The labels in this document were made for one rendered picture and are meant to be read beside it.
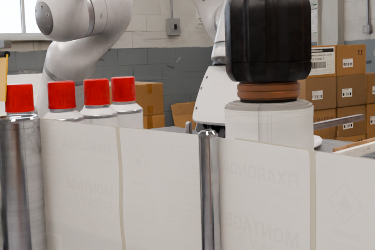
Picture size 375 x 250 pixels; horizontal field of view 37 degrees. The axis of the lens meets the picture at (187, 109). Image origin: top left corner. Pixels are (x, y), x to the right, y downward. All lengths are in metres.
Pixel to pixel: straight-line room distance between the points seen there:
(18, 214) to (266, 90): 0.24
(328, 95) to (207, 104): 3.65
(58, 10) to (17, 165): 0.77
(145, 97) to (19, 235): 3.86
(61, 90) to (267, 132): 0.29
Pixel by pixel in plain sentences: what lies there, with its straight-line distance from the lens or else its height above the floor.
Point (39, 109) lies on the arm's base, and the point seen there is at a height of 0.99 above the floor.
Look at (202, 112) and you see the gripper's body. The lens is 0.91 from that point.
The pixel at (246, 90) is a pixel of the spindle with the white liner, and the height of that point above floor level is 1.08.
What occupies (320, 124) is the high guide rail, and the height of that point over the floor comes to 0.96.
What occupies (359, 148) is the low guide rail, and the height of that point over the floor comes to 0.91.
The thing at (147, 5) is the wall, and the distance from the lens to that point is 6.89.
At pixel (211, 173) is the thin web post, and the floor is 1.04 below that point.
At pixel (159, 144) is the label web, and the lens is 0.37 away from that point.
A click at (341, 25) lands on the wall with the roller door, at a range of 6.22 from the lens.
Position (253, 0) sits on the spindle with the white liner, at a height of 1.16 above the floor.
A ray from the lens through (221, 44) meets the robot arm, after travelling 0.90.
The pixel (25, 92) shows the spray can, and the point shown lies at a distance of 0.68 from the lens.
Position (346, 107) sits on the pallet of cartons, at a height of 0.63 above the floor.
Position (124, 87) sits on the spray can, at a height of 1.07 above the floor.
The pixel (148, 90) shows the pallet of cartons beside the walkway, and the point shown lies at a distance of 4.32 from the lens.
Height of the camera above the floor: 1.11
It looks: 6 degrees down
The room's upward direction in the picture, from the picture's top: 2 degrees counter-clockwise
